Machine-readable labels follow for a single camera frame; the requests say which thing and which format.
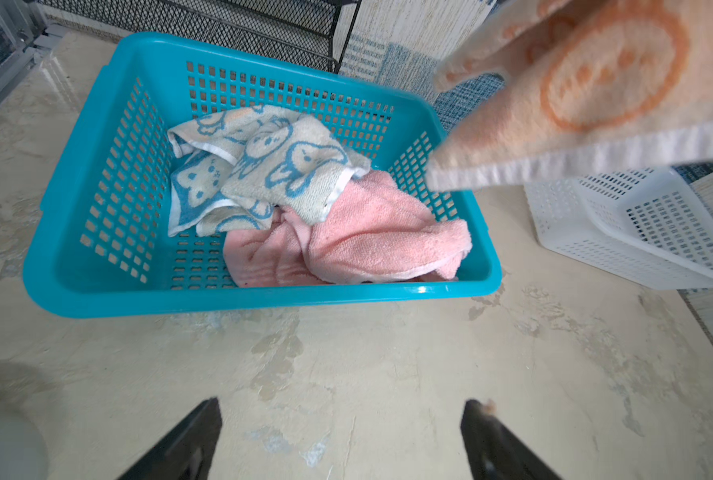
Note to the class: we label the blue bunny pattern towel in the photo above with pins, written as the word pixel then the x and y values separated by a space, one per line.
pixel 239 165

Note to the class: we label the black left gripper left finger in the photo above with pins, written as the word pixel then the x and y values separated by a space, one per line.
pixel 185 452

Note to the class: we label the teal plastic basket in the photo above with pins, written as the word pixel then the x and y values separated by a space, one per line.
pixel 101 248

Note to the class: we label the white plastic basket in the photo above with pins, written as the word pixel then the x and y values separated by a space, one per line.
pixel 647 226

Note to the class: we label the orange bunny pattern towel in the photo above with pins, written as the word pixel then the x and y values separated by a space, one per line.
pixel 591 87

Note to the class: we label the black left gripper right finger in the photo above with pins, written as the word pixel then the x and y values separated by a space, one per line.
pixel 494 451

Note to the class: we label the black wire shelf rack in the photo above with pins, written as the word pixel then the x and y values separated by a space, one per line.
pixel 312 34

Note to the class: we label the pink terry towel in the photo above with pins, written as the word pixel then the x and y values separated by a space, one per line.
pixel 375 233

